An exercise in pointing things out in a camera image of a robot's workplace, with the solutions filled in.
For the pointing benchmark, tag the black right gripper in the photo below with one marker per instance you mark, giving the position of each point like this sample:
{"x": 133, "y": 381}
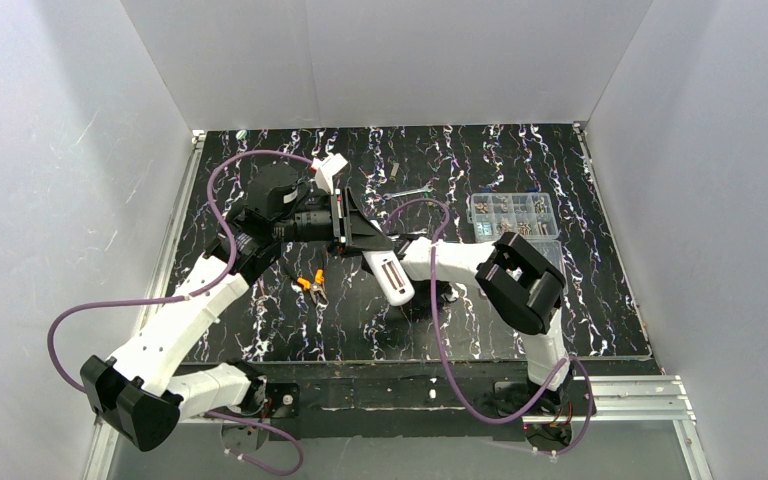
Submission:
{"x": 421, "y": 303}

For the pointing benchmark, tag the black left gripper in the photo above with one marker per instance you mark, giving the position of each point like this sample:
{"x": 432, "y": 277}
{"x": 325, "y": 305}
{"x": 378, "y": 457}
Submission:
{"x": 343, "y": 221}

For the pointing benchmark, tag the white remote control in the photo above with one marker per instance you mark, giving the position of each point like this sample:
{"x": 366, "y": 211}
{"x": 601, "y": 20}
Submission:
{"x": 391, "y": 277}

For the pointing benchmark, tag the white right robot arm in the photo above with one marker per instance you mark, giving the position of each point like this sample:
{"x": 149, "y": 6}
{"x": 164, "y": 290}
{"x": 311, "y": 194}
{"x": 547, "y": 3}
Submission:
{"x": 521, "y": 284}

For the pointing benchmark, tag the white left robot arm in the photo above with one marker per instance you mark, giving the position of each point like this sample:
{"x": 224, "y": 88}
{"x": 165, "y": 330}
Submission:
{"x": 137, "y": 391}

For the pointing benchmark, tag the silver wrench upper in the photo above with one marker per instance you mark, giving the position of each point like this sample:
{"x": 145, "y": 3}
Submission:
{"x": 404, "y": 193}

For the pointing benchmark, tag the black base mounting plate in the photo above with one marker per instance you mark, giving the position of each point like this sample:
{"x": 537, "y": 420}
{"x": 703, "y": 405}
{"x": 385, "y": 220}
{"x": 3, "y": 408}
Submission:
{"x": 415, "y": 399}

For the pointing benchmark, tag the clear plastic screw organizer box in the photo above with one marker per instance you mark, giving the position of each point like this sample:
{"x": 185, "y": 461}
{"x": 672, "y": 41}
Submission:
{"x": 527, "y": 214}

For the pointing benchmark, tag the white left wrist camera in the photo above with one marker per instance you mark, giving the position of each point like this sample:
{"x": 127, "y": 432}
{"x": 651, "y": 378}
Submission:
{"x": 326, "y": 169}

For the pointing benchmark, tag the aluminium frame rail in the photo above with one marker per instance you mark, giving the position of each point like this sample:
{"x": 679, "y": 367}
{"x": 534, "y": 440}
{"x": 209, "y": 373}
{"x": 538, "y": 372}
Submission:
{"x": 156, "y": 323}

